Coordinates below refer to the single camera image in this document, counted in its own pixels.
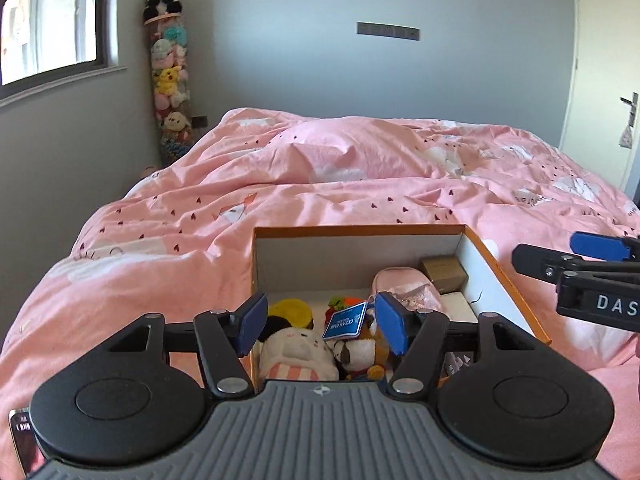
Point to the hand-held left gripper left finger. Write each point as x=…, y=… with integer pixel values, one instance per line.
x=252, y=322

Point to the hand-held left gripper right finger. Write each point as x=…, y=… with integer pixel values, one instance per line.
x=390, y=321

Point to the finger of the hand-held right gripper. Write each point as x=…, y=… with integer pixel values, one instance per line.
x=600, y=246
x=545, y=260

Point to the yellow black plush toy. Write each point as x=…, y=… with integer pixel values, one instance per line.
x=290, y=311

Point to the pink pouch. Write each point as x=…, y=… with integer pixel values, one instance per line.
x=400, y=280

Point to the orange fox plush toy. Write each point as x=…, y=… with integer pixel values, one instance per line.
x=361, y=354

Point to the blue paper hang tag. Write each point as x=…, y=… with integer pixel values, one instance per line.
x=344, y=321

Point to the pink and white plush toy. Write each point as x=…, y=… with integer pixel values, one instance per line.
x=295, y=355

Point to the small red green toy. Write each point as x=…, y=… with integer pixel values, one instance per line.
x=337, y=307

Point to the long white box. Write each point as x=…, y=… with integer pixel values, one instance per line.
x=457, y=306

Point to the small gold box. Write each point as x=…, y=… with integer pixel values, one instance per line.
x=442, y=275

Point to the orange cardboard box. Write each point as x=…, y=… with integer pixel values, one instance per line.
x=350, y=260

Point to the purple printed card box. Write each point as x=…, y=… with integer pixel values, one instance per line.
x=457, y=364

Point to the pink printed blanket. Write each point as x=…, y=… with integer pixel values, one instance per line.
x=200, y=240

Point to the small hanging pouch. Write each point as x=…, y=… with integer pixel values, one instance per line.
x=626, y=139

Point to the white door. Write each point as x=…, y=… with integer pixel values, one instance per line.
x=600, y=60

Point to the clear tube of plush toys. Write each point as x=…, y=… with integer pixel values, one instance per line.
x=171, y=85

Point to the smartphone with portrait screen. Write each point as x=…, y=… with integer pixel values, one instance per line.
x=22, y=440

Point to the window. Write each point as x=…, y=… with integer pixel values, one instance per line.
x=45, y=20

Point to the black wall socket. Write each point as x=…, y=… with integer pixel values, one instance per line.
x=200, y=121

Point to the grey wall switch panel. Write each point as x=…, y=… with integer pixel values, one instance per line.
x=388, y=31

